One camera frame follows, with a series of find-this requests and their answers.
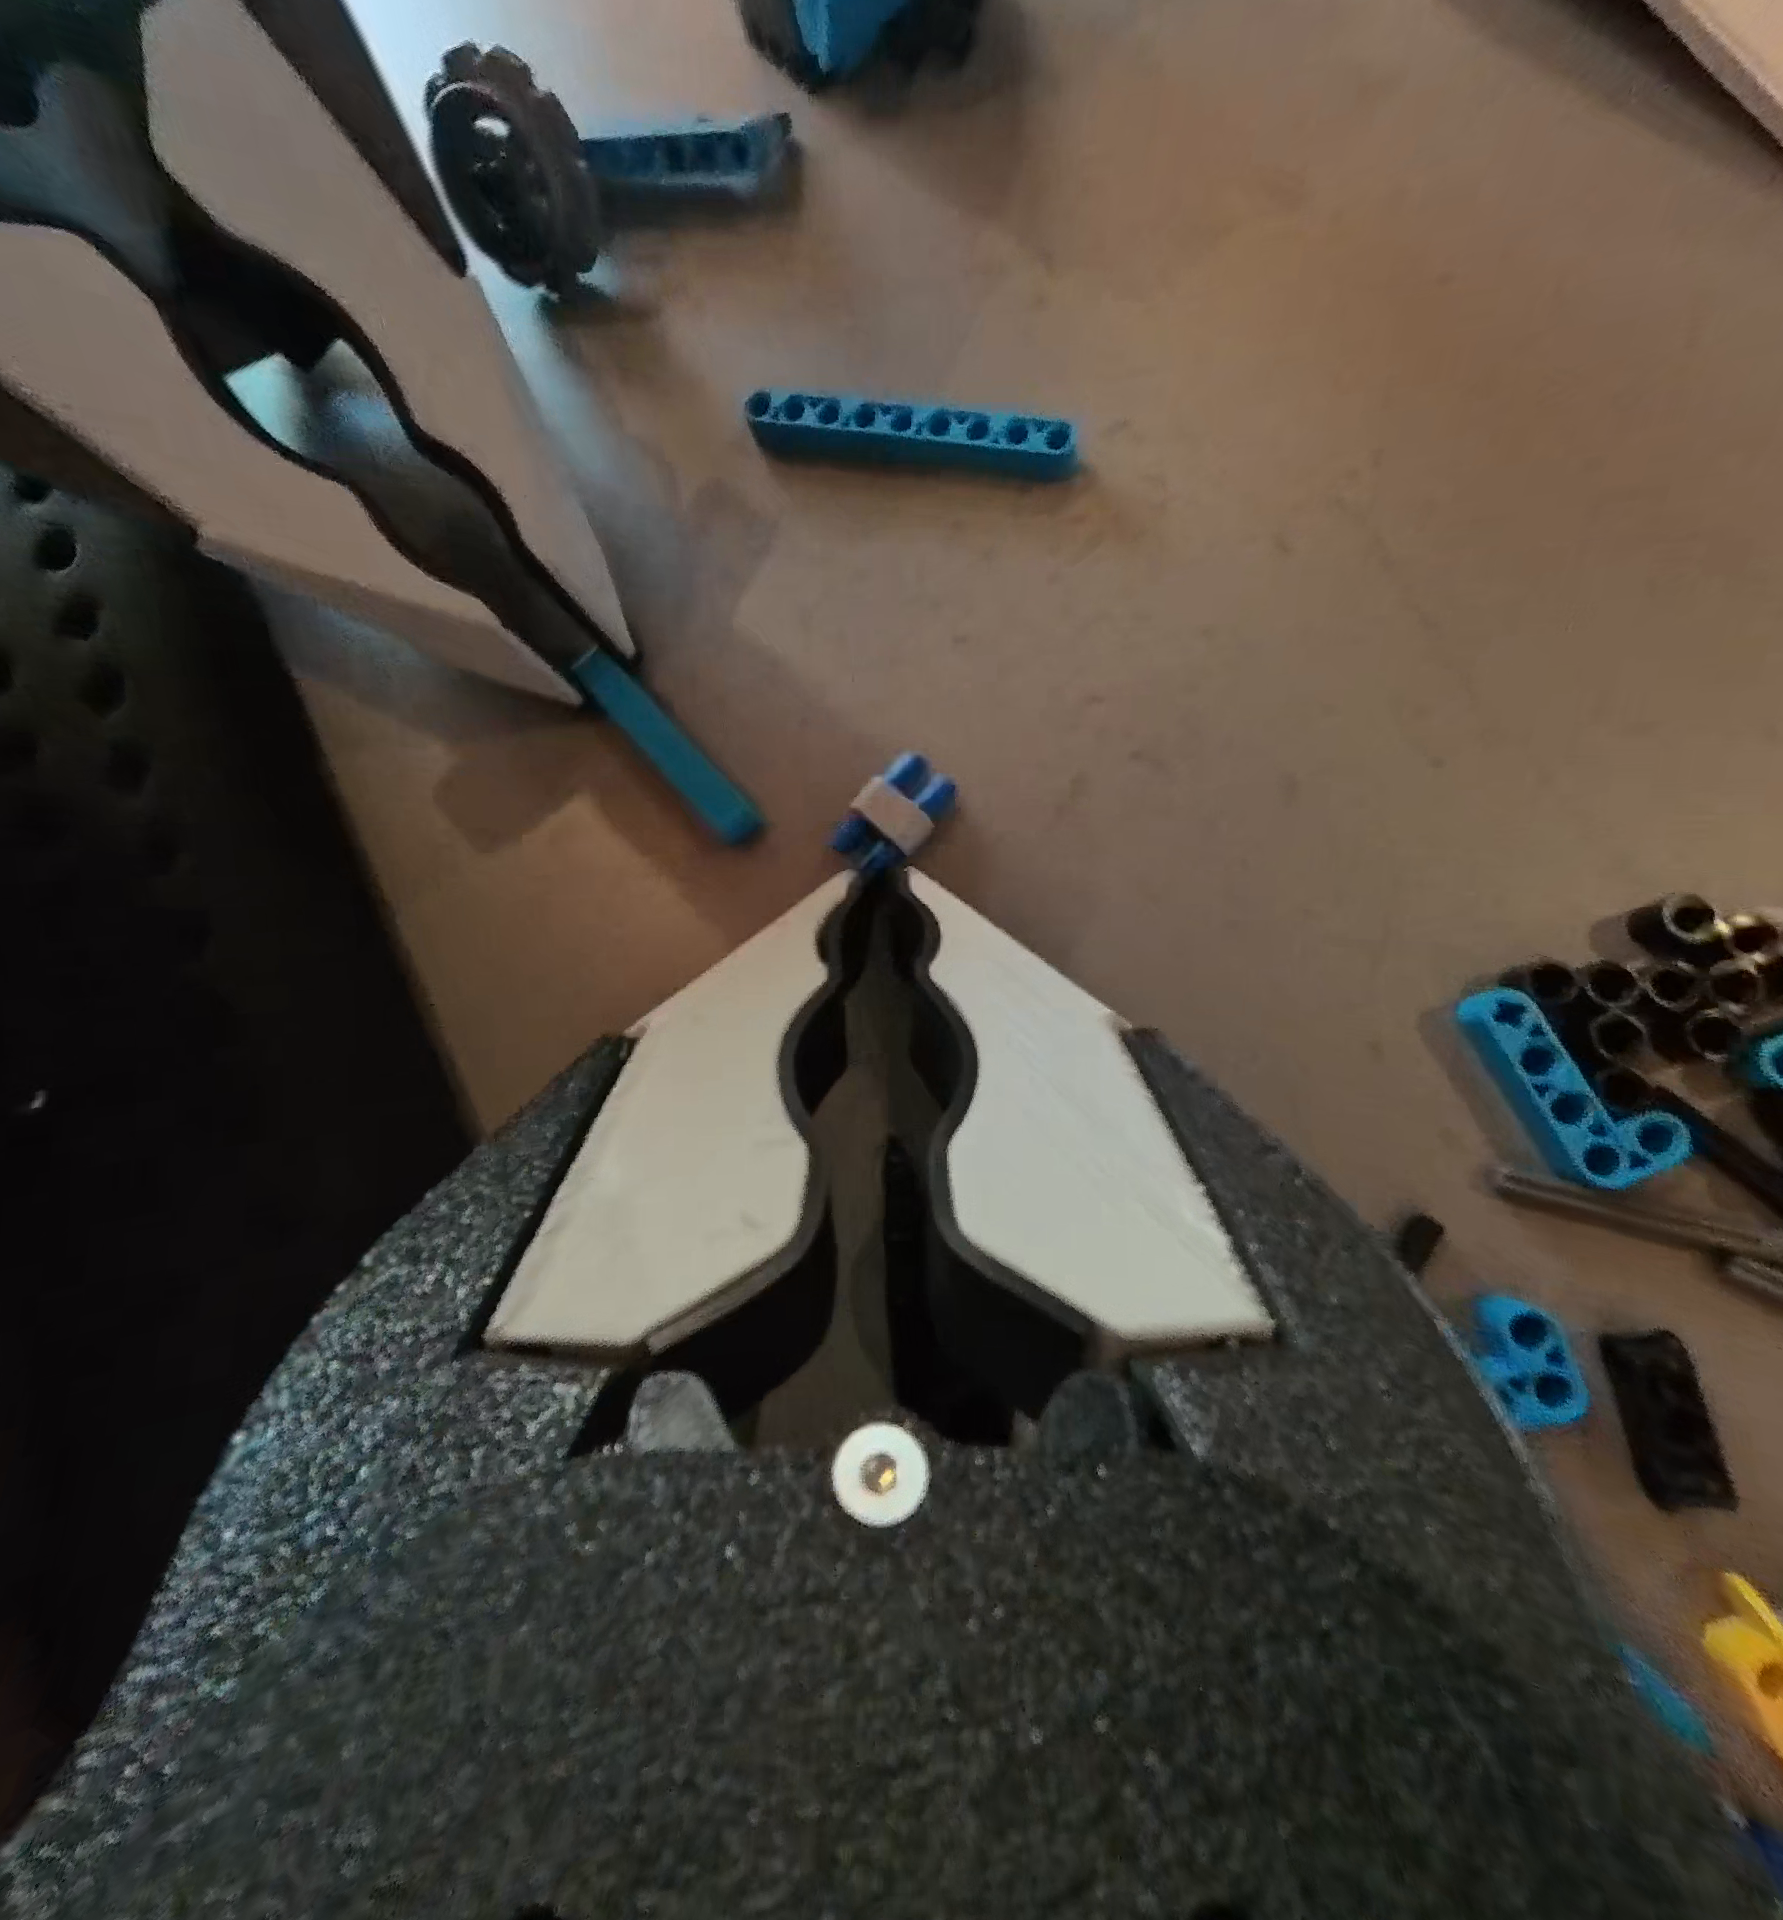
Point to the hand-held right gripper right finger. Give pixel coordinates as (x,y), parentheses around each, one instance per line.
(1102,1184)

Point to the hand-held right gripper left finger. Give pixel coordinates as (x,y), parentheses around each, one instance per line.
(683,1171)

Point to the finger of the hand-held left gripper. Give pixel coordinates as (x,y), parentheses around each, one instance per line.
(157,404)
(427,344)

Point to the black gear wheel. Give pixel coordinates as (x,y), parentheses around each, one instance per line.
(509,164)

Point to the blue grey pin connector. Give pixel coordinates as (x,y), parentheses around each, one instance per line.
(897,810)

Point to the grey desk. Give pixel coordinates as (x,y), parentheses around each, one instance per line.
(1282,601)

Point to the pile of small building bricks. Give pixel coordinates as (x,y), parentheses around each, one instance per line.
(1582,1111)

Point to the blue yellow toy vehicle model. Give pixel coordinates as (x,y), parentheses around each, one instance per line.
(847,39)

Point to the black perforated chair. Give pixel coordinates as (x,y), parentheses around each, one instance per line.
(111,1051)

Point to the open instruction booklet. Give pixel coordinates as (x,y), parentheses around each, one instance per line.
(1762,74)

